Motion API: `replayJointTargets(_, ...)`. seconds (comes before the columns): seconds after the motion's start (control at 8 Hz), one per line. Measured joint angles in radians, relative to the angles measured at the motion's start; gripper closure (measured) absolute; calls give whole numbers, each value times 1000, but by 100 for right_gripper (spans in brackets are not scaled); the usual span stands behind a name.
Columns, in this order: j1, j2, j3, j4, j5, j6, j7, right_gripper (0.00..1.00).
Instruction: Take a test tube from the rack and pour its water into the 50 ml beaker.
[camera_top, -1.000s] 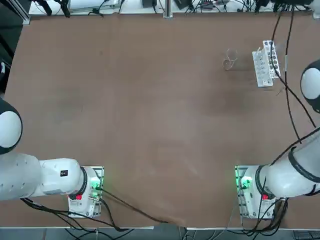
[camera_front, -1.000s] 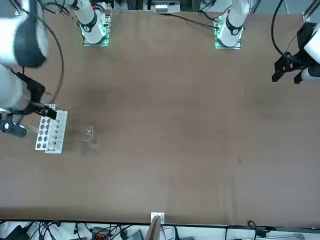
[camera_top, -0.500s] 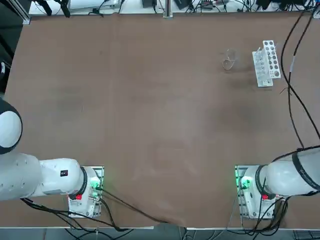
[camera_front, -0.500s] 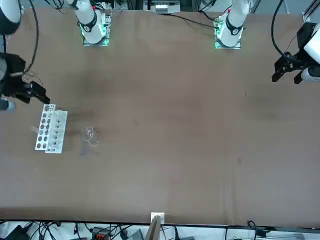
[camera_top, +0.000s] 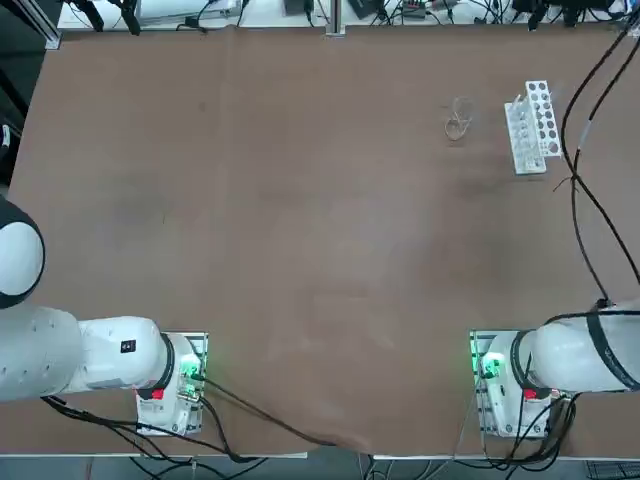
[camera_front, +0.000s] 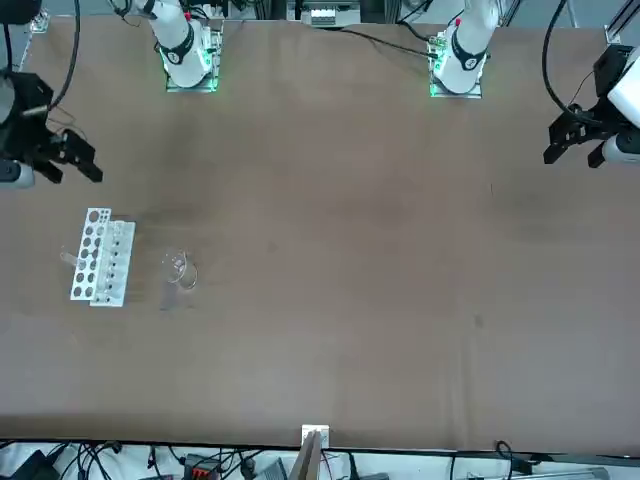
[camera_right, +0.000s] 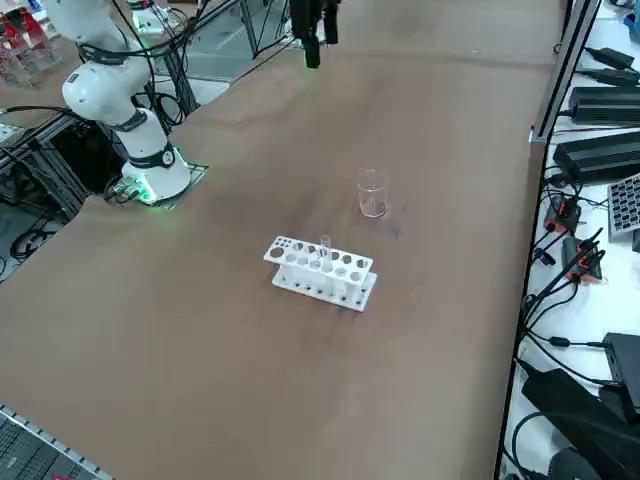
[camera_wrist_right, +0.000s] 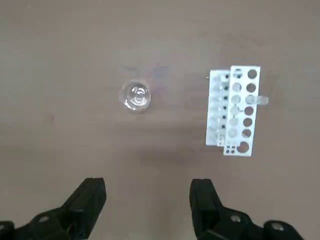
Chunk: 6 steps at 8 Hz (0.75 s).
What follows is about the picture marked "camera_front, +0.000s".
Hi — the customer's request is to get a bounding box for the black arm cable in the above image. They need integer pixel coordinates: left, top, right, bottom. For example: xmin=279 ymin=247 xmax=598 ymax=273
xmin=47 ymin=0 xmax=82 ymax=111
xmin=542 ymin=0 xmax=576 ymax=115

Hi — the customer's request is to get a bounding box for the white post bracket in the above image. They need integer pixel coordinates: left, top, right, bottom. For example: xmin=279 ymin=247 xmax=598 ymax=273
xmin=301 ymin=424 xmax=331 ymax=449

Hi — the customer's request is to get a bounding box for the black cable across table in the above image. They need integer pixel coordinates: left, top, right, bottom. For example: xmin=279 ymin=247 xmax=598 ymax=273
xmin=307 ymin=22 xmax=436 ymax=59

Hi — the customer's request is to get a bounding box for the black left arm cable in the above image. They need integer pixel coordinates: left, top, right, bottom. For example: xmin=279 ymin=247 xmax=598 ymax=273
xmin=542 ymin=0 xmax=576 ymax=115

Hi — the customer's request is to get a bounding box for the black cable loop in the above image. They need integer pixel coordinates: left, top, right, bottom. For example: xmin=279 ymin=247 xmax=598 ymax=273
xmin=493 ymin=439 xmax=516 ymax=469

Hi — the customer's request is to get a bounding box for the clear glass beaker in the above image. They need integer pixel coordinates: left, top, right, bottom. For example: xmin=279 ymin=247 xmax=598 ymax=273
xmin=158 ymin=248 xmax=201 ymax=312

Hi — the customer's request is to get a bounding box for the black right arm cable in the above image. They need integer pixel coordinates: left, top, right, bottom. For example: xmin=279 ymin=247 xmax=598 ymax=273
xmin=47 ymin=0 xmax=82 ymax=111

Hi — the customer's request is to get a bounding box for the white test tube rack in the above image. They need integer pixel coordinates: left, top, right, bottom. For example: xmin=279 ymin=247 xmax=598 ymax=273
xmin=68 ymin=207 xmax=137 ymax=308

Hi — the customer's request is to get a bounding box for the upright post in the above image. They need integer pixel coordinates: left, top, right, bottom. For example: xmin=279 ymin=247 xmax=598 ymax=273
xmin=289 ymin=429 xmax=324 ymax=480

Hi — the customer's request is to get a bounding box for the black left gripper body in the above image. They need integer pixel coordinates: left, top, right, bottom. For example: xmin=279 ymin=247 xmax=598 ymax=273
xmin=569 ymin=43 xmax=637 ymax=145

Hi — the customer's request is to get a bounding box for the aluminium rail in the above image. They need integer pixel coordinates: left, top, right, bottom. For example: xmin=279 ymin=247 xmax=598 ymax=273
xmin=542 ymin=465 xmax=612 ymax=480

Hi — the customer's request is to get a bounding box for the white side table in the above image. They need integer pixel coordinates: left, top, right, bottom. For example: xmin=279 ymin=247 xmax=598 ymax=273
xmin=0 ymin=440 xmax=640 ymax=480

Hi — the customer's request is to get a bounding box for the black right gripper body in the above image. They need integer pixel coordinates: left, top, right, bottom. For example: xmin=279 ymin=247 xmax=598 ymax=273
xmin=0 ymin=72 xmax=67 ymax=166

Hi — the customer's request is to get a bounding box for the red black device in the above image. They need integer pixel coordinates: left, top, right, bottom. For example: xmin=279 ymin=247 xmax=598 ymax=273
xmin=180 ymin=453 xmax=220 ymax=480

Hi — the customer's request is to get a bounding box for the aluminium frame profile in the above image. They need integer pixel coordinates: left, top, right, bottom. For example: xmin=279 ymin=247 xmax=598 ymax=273
xmin=603 ymin=0 xmax=640 ymax=42

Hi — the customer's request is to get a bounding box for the grey power strip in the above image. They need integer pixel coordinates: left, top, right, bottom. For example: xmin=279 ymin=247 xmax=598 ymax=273
xmin=302 ymin=3 xmax=362 ymax=27

